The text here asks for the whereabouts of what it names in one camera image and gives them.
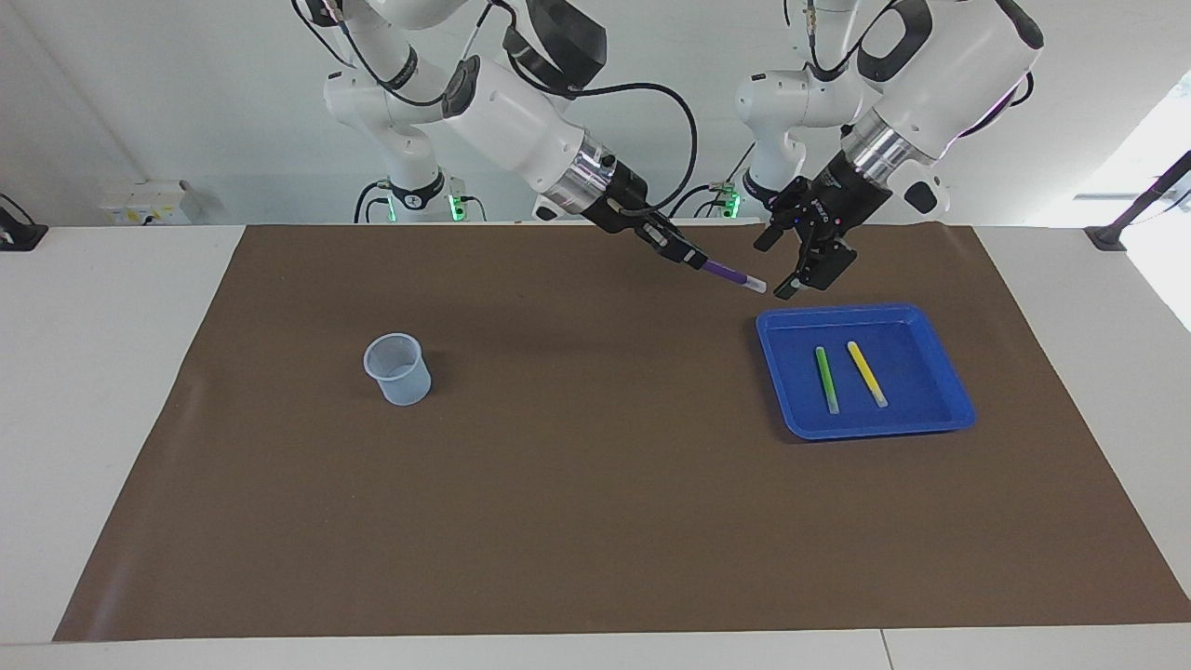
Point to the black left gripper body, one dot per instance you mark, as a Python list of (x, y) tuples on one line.
[(842, 200)]

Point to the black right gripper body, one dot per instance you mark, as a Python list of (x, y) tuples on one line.
[(623, 205)]

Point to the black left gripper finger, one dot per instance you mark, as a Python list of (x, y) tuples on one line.
[(786, 209), (828, 265)]

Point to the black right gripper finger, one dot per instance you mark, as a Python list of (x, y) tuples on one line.
[(672, 251), (687, 246)]

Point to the purple pen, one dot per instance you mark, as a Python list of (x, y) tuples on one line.
[(730, 274)]

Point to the green pen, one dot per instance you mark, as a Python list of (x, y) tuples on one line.
[(826, 377)]

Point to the yellow pen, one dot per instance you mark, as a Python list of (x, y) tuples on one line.
[(867, 374)]

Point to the blue plastic tray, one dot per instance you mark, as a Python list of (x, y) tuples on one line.
[(930, 409)]

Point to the black angled stand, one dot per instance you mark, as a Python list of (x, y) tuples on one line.
[(1107, 237)]

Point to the brown table mat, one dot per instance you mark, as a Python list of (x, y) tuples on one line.
[(595, 521)]

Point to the clear plastic cup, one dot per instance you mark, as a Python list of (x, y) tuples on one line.
[(405, 386)]

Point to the white wall socket box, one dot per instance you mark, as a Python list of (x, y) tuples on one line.
[(140, 205)]

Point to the black table clamp mount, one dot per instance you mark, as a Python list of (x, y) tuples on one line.
[(19, 233)]

